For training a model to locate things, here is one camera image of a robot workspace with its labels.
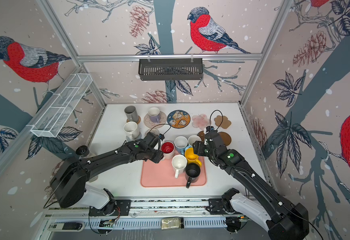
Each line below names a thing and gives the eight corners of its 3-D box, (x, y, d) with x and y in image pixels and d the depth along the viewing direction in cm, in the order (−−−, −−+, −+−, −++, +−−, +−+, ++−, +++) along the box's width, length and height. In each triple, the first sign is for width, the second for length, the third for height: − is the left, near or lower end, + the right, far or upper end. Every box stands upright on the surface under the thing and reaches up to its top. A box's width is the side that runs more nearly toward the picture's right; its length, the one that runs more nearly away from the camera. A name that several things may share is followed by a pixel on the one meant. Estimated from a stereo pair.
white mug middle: (176, 182, 83) (176, 176, 75) (171, 164, 89) (170, 157, 81) (190, 177, 84) (191, 171, 76) (184, 160, 91) (184, 152, 83)
